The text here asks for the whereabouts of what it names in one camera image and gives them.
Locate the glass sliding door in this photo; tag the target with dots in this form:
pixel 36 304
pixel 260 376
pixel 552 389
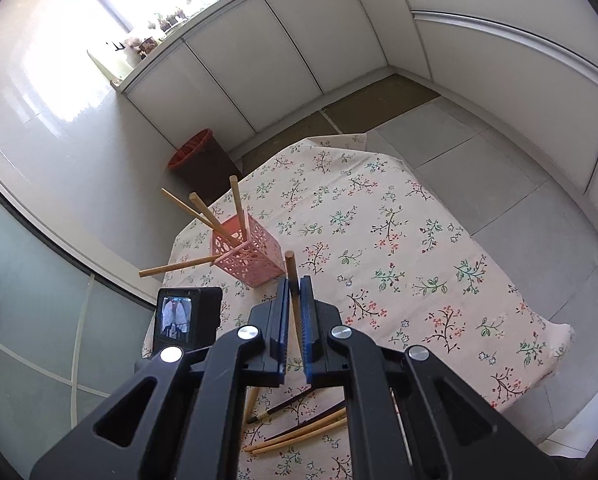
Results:
pixel 67 340

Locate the black action camera with screen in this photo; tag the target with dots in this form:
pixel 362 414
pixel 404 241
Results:
pixel 187 317

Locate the brown floor mat right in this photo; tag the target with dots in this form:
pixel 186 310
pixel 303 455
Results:
pixel 377 103

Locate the brown floor mat left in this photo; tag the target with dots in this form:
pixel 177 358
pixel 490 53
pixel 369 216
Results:
pixel 314 125

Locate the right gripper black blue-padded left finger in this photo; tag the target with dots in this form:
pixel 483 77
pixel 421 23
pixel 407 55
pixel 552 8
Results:
pixel 267 366

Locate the floral tablecloth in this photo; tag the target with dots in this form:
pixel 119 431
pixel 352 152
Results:
pixel 398 266

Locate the red-rimmed dark trash bin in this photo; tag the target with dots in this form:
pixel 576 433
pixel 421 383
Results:
pixel 204 166

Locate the pink perforated utensil holder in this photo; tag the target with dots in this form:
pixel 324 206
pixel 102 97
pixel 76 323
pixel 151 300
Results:
pixel 256 260

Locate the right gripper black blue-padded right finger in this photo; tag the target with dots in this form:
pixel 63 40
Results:
pixel 323 366

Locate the brown floor mat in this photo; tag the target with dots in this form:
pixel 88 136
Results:
pixel 377 103
pixel 314 125

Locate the countertop clutter by window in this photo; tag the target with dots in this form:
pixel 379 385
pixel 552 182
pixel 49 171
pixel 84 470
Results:
pixel 189 5

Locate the black chopstick on table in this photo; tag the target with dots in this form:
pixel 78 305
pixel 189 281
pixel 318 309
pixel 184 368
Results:
pixel 279 407

